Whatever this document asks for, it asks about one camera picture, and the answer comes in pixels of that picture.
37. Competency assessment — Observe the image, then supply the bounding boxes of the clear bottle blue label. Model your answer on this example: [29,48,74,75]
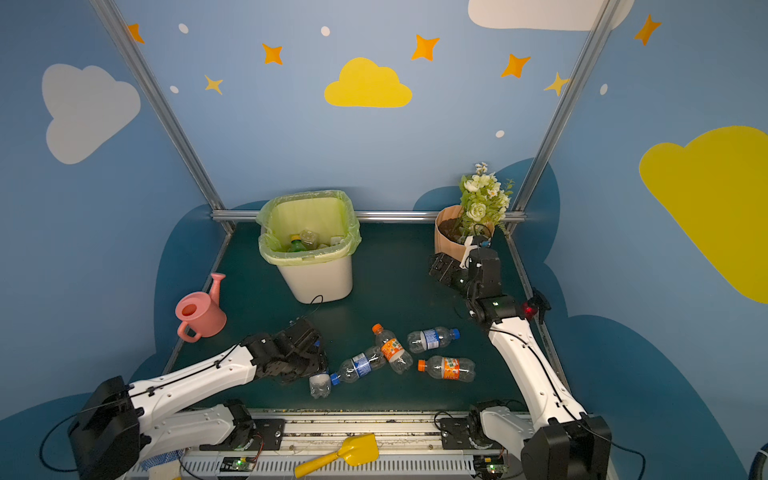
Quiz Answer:
[309,373,332,399]
[330,346,387,386]
[299,229,320,250]

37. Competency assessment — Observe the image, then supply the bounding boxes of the clear bottle blue cap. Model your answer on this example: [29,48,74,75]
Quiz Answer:
[407,326,461,354]

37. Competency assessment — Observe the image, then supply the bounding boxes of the clear bottle orange cap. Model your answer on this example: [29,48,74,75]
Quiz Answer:
[417,356,476,383]

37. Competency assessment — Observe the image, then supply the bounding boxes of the clear bottle orange label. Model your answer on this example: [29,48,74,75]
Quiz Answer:
[372,324,413,374]

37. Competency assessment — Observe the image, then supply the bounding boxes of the green plastic bottle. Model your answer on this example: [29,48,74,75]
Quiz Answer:
[287,234,308,253]

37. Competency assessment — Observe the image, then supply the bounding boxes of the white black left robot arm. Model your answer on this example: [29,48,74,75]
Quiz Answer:
[67,318,327,479]

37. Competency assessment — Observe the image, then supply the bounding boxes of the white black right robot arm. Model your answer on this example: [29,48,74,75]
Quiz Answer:
[429,248,612,479]

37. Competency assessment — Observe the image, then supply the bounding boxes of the white plastic trash bin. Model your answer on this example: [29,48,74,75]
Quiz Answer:
[272,243,353,304]

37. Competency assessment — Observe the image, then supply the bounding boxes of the green bin liner bag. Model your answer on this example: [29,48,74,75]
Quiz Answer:
[256,190,362,267]

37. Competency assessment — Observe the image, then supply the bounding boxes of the white artificial flowers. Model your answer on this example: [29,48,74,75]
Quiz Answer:
[458,162,515,243]

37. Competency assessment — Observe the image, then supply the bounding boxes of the pink plastic watering can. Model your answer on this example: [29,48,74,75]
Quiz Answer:
[175,273,227,343]

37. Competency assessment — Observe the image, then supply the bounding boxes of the yellow plastic shovel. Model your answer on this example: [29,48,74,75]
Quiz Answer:
[294,434,379,478]

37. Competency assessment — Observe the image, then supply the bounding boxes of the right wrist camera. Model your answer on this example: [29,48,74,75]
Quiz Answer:
[463,235,491,255]

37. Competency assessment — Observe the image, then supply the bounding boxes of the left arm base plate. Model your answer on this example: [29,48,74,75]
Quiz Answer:
[252,418,286,451]

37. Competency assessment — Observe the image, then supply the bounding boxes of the white perforated cable duct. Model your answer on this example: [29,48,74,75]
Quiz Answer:
[182,454,476,479]

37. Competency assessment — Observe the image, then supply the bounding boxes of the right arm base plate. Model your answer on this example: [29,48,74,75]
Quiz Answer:
[437,416,478,450]

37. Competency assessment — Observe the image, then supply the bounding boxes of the aluminium rear frame rail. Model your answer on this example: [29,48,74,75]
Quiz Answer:
[211,208,527,224]

